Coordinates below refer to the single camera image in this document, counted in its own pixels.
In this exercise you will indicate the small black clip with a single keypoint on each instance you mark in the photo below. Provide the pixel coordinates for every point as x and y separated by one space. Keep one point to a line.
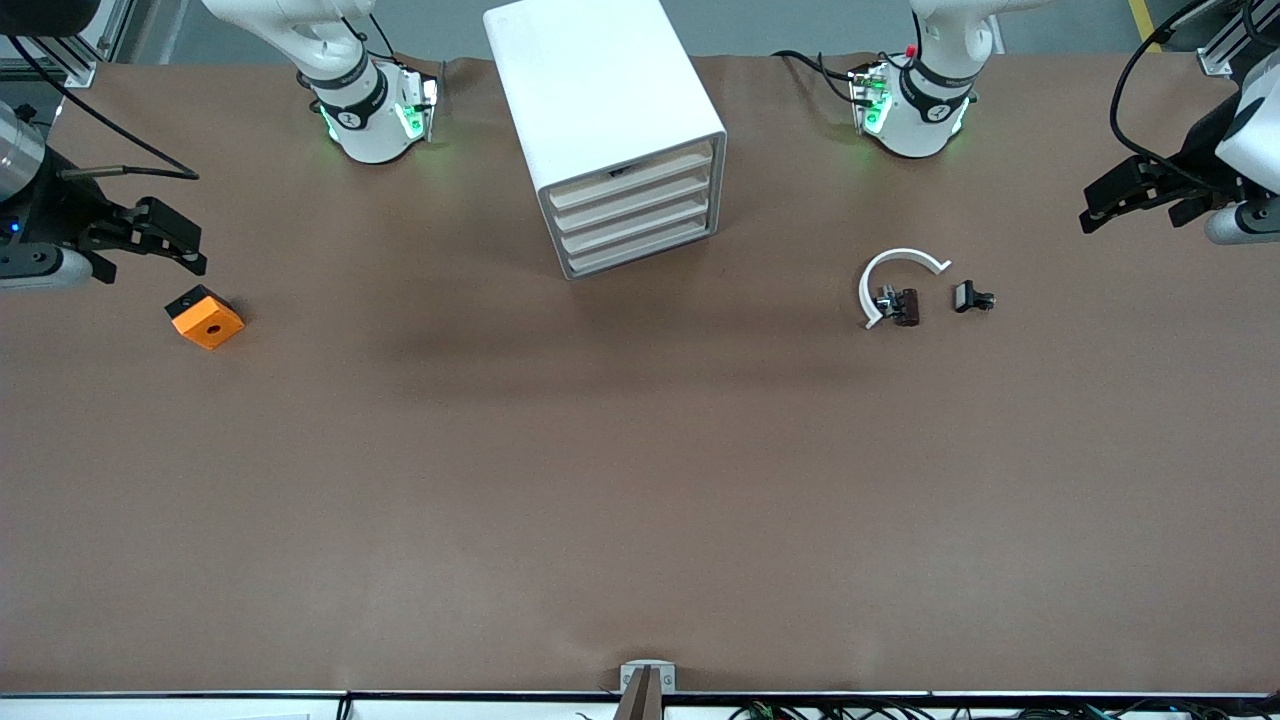
966 296

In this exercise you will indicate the brown table cover sheet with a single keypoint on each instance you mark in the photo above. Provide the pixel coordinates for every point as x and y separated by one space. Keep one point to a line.
640 500

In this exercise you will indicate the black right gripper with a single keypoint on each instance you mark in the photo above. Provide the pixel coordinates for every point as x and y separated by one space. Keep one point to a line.
50 212

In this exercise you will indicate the grey metal bracket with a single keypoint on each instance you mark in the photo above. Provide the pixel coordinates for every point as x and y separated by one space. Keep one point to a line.
647 678

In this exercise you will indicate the orange block with hole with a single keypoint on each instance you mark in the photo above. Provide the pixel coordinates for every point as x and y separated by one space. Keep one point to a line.
208 322

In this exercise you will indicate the aluminium frame profile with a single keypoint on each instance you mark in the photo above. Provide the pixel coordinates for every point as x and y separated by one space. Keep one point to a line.
1225 45
90 60

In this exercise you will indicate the white curved plastic bracket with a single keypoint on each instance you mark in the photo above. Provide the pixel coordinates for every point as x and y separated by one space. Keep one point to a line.
872 275

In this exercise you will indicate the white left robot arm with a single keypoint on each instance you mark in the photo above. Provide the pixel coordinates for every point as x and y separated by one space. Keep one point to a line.
915 120

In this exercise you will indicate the small brown black component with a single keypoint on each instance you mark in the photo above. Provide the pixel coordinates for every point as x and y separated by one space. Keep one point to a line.
905 306

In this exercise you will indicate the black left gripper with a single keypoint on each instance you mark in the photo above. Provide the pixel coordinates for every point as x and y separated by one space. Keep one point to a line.
1198 152

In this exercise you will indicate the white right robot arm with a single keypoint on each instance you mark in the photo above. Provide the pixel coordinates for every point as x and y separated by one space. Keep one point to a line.
365 125

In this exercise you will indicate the white table edge rail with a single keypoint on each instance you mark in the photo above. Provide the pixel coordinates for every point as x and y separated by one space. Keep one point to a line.
150 708

